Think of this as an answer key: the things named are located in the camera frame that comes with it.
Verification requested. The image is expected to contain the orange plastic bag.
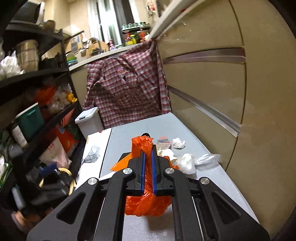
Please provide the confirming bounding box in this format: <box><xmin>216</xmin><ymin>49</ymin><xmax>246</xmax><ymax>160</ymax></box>
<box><xmin>110</xmin><ymin>136</ymin><xmax>171</xmax><ymax>216</ymax></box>

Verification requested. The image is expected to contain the small colourful snack wrapper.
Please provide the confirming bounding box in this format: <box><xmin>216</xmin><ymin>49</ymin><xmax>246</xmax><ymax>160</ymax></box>
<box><xmin>156</xmin><ymin>137</ymin><xmax>171</xmax><ymax>151</ymax></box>

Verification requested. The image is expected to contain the beige paper bag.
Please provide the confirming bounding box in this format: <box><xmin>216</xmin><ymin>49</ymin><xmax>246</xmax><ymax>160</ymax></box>
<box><xmin>157</xmin><ymin>149</ymin><xmax>177</xmax><ymax>162</ymax></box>

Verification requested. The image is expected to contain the yellow rimmed trash bin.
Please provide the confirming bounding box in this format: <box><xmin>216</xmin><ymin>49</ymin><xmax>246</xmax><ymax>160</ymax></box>
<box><xmin>39</xmin><ymin>168</ymin><xmax>76</xmax><ymax>196</ymax></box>

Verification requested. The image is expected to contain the clear plastic wrapper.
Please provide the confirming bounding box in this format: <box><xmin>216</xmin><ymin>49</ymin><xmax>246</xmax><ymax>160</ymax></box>
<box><xmin>194</xmin><ymin>154</ymin><xmax>222</xmax><ymax>169</ymax></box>

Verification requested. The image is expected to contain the white paper with drawing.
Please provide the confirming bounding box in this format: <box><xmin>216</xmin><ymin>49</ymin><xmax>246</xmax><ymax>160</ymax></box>
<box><xmin>76</xmin><ymin>128</ymin><xmax>112</xmax><ymax>188</ymax></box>

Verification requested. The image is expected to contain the pink white plastic bag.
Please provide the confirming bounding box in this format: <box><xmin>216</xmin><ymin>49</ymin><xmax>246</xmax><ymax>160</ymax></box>
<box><xmin>39</xmin><ymin>137</ymin><xmax>71</xmax><ymax>169</ymax></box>

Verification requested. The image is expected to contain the crumpled white tissue ball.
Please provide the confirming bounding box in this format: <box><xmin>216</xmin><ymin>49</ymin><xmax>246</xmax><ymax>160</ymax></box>
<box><xmin>171</xmin><ymin>138</ymin><xmax>186</xmax><ymax>150</ymax></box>

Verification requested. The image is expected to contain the black metal shelving rack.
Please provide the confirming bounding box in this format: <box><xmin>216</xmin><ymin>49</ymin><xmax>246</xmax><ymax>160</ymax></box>
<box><xmin>0</xmin><ymin>19</ymin><xmax>86</xmax><ymax>209</ymax></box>

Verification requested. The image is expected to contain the white lidded plastic bin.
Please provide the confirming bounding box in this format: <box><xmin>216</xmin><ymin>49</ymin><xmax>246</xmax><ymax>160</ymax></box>
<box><xmin>75</xmin><ymin>107</ymin><xmax>104</xmax><ymax>139</ymax></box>

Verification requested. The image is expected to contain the white label bottle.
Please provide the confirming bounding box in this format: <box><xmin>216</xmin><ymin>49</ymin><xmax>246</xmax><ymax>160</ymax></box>
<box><xmin>11</xmin><ymin>125</ymin><xmax>28</xmax><ymax>149</ymax></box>

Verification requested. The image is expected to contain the green plastic storage box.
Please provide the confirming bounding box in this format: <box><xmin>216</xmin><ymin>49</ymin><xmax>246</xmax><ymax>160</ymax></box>
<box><xmin>15</xmin><ymin>102</ymin><xmax>44</xmax><ymax>140</ymax></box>

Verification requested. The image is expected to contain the red plaid shirt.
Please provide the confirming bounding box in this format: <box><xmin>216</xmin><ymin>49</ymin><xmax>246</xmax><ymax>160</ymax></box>
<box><xmin>83</xmin><ymin>40</ymin><xmax>171</xmax><ymax>128</ymax></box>

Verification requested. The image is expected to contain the steel pot on shelf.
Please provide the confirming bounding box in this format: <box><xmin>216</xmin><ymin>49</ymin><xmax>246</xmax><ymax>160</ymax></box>
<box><xmin>16</xmin><ymin>40</ymin><xmax>39</xmax><ymax>72</ymax></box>

